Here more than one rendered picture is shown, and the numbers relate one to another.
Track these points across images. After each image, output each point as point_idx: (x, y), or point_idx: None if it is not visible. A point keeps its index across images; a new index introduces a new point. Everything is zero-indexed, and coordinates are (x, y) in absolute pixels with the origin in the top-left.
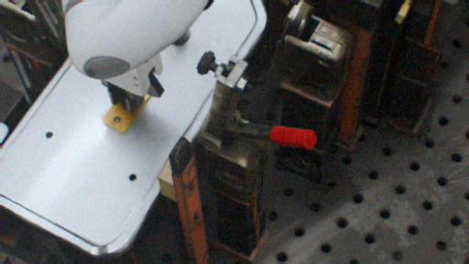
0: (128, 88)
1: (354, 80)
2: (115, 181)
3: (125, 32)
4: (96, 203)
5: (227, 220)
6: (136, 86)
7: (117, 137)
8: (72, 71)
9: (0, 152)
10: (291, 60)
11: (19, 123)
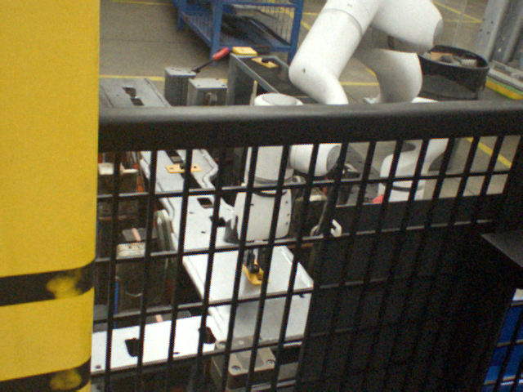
0: (279, 232)
1: None
2: (297, 302)
3: None
4: (304, 315)
5: None
6: (286, 224)
7: (269, 287)
8: (204, 277)
9: (222, 328)
10: (299, 217)
11: (211, 311)
